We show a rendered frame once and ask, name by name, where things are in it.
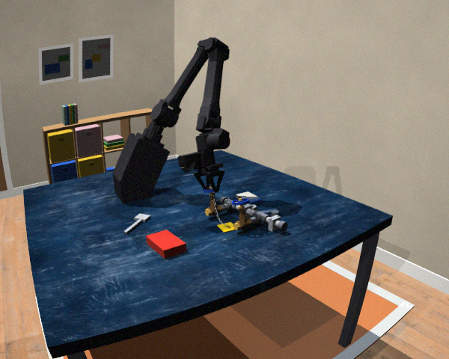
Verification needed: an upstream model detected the yellow tag with metal chain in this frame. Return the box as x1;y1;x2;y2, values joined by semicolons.
217;222;235;233

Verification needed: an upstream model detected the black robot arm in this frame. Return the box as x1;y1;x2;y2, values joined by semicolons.
136;37;230;173

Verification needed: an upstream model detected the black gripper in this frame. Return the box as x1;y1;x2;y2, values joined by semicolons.
193;150;225;193

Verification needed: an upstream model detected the red rectangular block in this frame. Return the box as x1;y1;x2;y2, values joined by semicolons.
146;230;186;259

